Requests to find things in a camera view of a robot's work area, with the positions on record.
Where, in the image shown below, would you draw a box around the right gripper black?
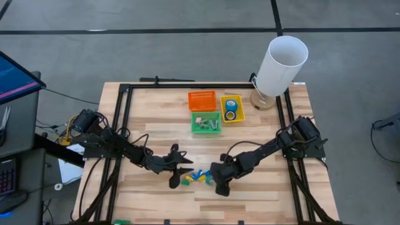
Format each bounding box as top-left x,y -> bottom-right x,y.
209,152 -> 248,198

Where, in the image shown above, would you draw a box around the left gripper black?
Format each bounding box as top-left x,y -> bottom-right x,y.
152,144 -> 194,189

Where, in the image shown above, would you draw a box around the light blue tape roll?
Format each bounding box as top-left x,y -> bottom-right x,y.
224,99 -> 239,113

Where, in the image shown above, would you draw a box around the green plastic basket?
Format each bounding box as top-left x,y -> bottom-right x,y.
191,111 -> 223,135

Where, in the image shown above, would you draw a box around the orange plastic basket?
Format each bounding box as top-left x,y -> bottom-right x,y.
187,90 -> 218,113

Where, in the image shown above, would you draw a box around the yellow plastic basket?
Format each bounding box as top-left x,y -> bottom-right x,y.
219,94 -> 246,124

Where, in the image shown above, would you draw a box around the white box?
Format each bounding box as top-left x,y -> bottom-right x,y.
57,142 -> 85,185

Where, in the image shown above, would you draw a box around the white shade wooden base lamp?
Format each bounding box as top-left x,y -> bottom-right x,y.
249,35 -> 309,111

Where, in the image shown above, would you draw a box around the black desk bar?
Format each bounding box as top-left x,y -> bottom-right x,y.
32,133 -> 86,168

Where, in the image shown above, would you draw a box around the dark grey desk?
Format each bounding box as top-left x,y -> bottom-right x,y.
0,148 -> 48,225

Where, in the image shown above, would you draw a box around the black computer mouse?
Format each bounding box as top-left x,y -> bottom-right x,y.
0,189 -> 29,215

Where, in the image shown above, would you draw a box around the backlit keyboard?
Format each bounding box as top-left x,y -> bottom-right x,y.
0,158 -> 17,196

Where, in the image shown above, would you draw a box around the dark grey floor object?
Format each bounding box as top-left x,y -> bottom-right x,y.
371,112 -> 400,132

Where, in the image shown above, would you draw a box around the scissors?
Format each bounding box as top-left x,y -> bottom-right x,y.
0,105 -> 12,132

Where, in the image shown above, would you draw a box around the computer monitor blue screen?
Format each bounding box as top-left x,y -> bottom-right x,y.
0,51 -> 47,106

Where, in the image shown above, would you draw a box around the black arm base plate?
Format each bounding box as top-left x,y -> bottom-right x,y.
82,142 -> 129,159
279,134 -> 326,159

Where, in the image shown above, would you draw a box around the clear lamp cable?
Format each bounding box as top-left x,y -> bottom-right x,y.
251,74 -> 262,94

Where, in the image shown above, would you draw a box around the black floor cable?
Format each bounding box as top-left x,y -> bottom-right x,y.
370,120 -> 400,164
77,157 -> 104,219

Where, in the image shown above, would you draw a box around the yellow cable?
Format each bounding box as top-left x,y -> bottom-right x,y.
59,114 -> 79,147

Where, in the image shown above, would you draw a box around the black monitor cable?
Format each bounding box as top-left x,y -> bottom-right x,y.
42,87 -> 100,106

